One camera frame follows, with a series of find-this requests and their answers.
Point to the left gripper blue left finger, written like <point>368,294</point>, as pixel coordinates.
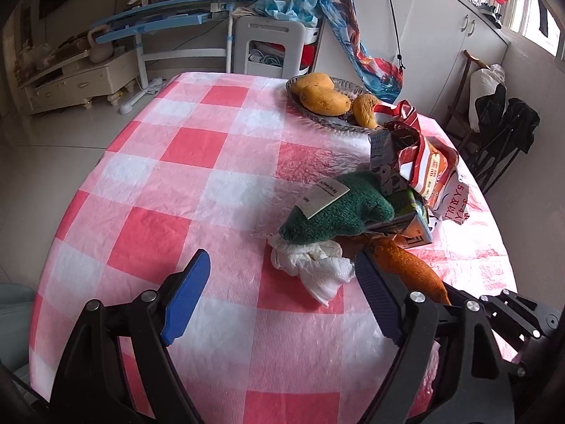
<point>179,294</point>

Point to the pink checkered tablecloth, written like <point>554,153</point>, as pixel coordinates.
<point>216,162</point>

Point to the wooden chair with clothes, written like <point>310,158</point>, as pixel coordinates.
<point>474,92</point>

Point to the green plush toy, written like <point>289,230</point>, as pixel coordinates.
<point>344,205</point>

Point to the yellow mango right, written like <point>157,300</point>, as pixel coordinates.
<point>363,110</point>

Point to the colourful hanging bag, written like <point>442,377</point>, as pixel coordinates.
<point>383,78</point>

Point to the white plastic stool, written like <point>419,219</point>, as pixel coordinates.
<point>266,47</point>

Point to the yellow mango front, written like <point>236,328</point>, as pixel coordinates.
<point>325,102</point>

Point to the cream tv cabinet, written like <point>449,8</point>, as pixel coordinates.
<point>77,81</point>

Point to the pink kettlebell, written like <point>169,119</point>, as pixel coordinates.
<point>99,52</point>

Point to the white wall cabinet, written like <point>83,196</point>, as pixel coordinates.
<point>433,37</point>

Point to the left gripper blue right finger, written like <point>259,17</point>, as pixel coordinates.
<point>385,293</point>

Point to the blue kids study desk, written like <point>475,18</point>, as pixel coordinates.
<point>145,17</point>

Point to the light blue plastic bag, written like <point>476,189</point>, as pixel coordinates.
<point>306,12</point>

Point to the glass fruit plate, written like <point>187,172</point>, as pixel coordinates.
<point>344,122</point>

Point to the green juice carton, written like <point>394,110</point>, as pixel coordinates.
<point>410,226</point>

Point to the red white snack bag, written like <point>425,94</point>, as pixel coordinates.
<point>403,157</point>

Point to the yellow mango back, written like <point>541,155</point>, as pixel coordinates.
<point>312,79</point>

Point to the small crumpled white tissue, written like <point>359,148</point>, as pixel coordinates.
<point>320,266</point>

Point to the yellow mango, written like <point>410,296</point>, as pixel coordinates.
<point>325,102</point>
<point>363,110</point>
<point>312,79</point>

